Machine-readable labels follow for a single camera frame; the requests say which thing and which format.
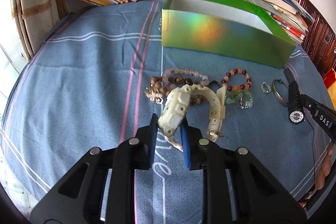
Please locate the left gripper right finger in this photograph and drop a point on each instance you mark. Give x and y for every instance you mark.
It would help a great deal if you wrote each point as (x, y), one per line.
(202, 154)

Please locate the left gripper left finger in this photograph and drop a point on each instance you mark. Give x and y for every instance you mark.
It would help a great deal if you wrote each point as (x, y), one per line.
(136, 153)

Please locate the black wrist watch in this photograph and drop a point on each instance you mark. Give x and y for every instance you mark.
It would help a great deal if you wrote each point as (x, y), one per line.
(295, 109)

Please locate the cream white chunky watch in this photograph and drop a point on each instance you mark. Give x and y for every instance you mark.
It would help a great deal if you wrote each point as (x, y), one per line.
(201, 104)

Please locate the person's right hand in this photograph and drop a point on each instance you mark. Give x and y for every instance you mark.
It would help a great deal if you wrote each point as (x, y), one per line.
(324, 171)

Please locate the red yellow gift bag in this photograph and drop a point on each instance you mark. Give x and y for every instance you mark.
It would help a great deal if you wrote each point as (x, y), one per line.
(329, 78)

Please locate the gold silver charm trinket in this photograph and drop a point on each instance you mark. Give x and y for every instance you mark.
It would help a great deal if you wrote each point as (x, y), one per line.
(154, 95)

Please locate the blue striped bed sheet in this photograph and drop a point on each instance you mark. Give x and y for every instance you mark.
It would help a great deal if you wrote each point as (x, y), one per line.
(83, 94)

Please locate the right stack of books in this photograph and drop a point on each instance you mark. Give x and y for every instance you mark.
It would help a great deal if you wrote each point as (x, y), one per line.
(290, 15)

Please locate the green holographic cardboard box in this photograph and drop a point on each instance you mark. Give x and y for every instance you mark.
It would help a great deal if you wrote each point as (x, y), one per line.
(234, 28)

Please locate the beige curtain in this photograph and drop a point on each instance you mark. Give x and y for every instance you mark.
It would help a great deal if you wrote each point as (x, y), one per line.
(34, 3)

